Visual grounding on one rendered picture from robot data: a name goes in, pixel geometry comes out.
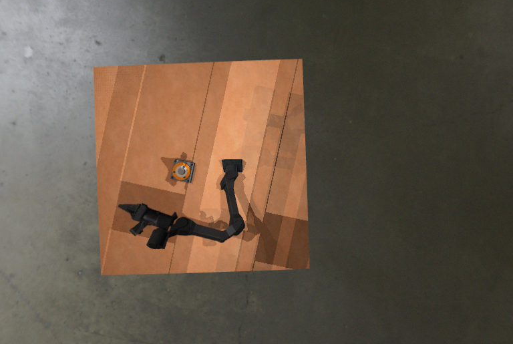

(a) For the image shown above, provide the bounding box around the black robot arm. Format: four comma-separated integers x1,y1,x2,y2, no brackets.
130,163,245,249

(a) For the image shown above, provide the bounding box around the orange round plate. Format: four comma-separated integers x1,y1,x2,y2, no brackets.
172,162,190,180

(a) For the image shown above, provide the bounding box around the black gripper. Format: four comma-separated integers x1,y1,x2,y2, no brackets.
118,204,162,226

